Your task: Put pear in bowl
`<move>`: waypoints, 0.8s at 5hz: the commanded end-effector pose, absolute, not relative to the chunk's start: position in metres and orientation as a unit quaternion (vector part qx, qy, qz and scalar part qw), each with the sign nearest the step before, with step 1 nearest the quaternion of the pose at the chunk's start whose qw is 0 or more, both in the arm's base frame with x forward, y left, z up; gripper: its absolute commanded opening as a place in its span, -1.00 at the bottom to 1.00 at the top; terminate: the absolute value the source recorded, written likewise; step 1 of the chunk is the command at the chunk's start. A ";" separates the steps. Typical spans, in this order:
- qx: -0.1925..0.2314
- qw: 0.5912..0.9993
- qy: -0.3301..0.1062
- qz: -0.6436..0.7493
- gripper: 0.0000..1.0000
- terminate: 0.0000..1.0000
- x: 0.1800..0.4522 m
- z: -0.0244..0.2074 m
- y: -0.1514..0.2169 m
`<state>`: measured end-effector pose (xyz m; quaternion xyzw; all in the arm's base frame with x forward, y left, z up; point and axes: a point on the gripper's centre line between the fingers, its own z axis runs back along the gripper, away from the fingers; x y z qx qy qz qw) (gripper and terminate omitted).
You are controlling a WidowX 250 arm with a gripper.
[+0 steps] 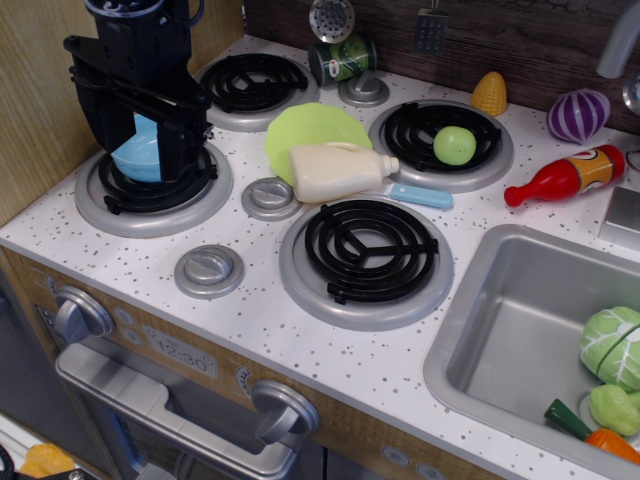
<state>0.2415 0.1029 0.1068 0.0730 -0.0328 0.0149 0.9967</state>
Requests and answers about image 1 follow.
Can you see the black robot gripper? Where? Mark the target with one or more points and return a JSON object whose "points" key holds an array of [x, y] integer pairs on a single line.
{"points": [[138, 64]]}

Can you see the back right stove burner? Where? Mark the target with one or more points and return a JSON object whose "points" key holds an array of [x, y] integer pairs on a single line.
{"points": [[407, 131]]}

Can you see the hanging silver slotted spatula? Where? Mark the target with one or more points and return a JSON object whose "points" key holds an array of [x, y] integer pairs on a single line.
{"points": [[430, 30]]}

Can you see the silver stovetop knob front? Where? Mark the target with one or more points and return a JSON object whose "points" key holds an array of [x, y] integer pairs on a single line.
{"points": [[209, 272]]}

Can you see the silver oven dial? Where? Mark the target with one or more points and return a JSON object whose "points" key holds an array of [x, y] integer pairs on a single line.
{"points": [[282, 411], [79, 316]]}

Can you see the orange toy carrot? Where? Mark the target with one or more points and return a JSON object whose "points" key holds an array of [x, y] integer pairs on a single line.
{"points": [[604, 439]]}

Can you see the green toy cabbage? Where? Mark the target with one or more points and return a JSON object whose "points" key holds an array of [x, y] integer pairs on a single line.
{"points": [[609, 347]]}

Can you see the yellow object on floor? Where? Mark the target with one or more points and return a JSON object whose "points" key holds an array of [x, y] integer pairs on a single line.
{"points": [[44, 460]]}

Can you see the hanging silver strainer ladle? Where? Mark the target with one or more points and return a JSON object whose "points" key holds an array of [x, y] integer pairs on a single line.
{"points": [[332, 21]]}

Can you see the left silver oven dial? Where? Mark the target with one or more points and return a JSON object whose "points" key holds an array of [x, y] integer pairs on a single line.
{"points": [[79, 316]]}

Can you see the silver stovetop knob back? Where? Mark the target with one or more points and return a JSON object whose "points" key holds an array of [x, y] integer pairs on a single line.
{"points": [[366, 91]]}

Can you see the stove burner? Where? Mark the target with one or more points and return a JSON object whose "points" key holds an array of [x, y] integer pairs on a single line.
{"points": [[250, 90], [365, 265], [120, 206], [407, 131]]}

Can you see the back left stove burner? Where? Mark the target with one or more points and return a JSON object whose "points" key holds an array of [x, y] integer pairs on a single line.
{"points": [[250, 90]]}

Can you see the silver oven door handle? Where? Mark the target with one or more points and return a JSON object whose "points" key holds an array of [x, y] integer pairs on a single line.
{"points": [[159, 442]]}

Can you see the purple striped toy onion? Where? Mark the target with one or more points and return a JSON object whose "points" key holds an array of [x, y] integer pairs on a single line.
{"points": [[578, 115]]}

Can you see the silver stovetop knob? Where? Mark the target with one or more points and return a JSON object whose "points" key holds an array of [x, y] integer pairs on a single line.
{"points": [[270, 199], [209, 272], [366, 91]]}

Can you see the silver toy sink basin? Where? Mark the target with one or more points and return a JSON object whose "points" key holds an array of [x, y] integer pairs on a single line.
{"points": [[509, 342]]}

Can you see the front right stove burner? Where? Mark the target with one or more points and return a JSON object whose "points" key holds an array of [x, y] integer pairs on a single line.
{"points": [[365, 265]]}

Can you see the right silver oven dial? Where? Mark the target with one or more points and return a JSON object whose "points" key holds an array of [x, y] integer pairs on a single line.
{"points": [[282, 411]]}

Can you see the yellow toy corn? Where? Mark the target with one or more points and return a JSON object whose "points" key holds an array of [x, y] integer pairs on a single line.
{"points": [[490, 94]]}

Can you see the small green toy vegetable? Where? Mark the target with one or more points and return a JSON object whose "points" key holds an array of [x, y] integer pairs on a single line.
{"points": [[611, 407]]}

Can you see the blue handled toy knife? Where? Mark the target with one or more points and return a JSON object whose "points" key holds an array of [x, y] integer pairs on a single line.
{"points": [[414, 195]]}

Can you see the silver stovetop knob middle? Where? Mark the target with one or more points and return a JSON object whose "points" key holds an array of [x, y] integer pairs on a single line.
{"points": [[270, 199]]}

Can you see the green toy food can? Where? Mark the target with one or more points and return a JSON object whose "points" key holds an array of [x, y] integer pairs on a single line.
{"points": [[331, 64]]}

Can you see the light blue plastic bowl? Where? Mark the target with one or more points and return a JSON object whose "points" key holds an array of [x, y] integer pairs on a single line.
{"points": [[138, 157]]}

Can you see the light green plastic plate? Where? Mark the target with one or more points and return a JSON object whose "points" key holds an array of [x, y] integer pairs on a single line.
{"points": [[306, 124]]}

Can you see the red toy ketchup bottle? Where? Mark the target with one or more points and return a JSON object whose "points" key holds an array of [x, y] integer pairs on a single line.
{"points": [[571, 176]]}

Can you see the cream toy milk jug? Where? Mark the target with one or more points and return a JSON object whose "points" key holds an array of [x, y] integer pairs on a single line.
{"points": [[330, 171]]}

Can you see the silver toy faucet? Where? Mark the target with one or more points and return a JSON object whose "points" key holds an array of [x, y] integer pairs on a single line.
{"points": [[617, 51]]}

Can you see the front left stove burner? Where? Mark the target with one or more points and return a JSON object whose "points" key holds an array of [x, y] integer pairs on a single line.
{"points": [[120, 206]]}

